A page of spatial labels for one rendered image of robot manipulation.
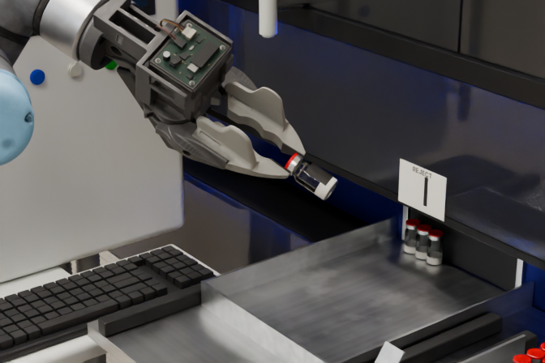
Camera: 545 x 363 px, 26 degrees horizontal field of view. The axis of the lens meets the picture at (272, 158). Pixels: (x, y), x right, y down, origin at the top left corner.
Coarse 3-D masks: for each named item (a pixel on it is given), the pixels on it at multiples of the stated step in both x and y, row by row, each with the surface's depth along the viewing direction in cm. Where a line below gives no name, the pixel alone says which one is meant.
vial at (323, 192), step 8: (296, 160) 104; (288, 168) 104; (296, 168) 104; (304, 168) 103; (296, 176) 104; (304, 176) 103; (304, 184) 104; (312, 184) 103; (320, 184) 103; (328, 184) 103; (336, 184) 103; (312, 192) 104; (320, 192) 103; (328, 192) 103
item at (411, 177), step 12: (408, 168) 154; (420, 168) 152; (408, 180) 154; (420, 180) 152; (432, 180) 150; (444, 180) 149; (408, 192) 155; (420, 192) 153; (432, 192) 151; (444, 192) 149; (408, 204) 155; (420, 204) 153; (432, 204) 152; (444, 204) 150
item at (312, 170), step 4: (312, 164) 104; (308, 168) 103; (312, 168) 103; (316, 168) 104; (320, 168) 104; (308, 172) 103; (312, 172) 103; (316, 172) 103; (320, 172) 103; (324, 172) 104; (312, 176) 103; (316, 176) 103; (320, 176) 103; (324, 176) 103; (328, 176) 103; (332, 176) 104; (320, 180) 103; (324, 180) 103; (328, 180) 103; (324, 184) 103
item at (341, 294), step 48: (336, 240) 164; (384, 240) 170; (240, 288) 156; (288, 288) 157; (336, 288) 157; (384, 288) 157; (432, 288) 157; (480, 288) 157; (528, 288) 151; (288, 336) 138; (336, 336) 145; (384, 336) 145; (432, 336) 142
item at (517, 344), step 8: (520, 336) 138; (504, 344) 137; (512, 344) 137; (520, 344) 138; (488, 352) 135; (496, 352) 136; (504, 352) 137; (512, 352) 138; (520, 352) 139; (472, 360) 134; (480, 360) 135; (488, 360) 136; (496, 360) 137; (504, 360) 138; (512, 360) 138
